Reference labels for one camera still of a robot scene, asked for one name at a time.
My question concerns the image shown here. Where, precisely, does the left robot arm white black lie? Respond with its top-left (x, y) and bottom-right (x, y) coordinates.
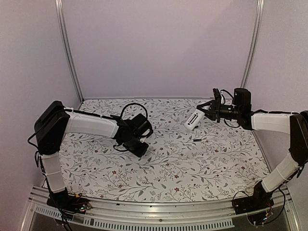
top-left (27, 101), bottom-right (154, 209)

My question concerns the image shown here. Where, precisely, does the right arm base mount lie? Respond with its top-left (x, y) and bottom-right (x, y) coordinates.
top-left (232, 181), bottom-right (274, 226)

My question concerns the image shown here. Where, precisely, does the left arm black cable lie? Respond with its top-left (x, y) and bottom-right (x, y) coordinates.
top-left (119, 103), bottom-right (149, 123)

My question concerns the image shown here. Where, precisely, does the front aluminium rail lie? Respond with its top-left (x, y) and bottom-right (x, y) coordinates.
top-left (21, 186), bottom-right (302, 231)

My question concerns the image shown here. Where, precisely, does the right aluminium frame post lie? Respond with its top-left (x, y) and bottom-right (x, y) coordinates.
top-left (240, 0), bottom-right (265, 88)

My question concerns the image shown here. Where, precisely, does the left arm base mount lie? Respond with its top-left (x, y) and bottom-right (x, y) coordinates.
top-left (47, 188), bottom-right (91, 214)

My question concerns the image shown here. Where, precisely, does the aluminium frame post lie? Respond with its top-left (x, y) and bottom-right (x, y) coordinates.
top-left (54, 0), bottom-right (84, 103)
top-left (240, 0), bottom-right (265, 88)

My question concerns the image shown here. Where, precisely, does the left aluminium frame post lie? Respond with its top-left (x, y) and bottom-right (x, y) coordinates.
top-left (54, 0), bottom-right (84, 103)

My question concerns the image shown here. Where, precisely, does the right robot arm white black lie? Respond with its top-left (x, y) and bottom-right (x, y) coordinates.
top-left (186, 88), bottom-right (308, 210)

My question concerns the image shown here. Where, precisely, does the white remote control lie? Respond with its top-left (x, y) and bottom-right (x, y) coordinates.
top-left (184, 109), bottom-right (205, 130)

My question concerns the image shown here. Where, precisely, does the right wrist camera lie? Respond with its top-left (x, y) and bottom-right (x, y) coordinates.
top-left (213, 88), bottom-right (225, 104)

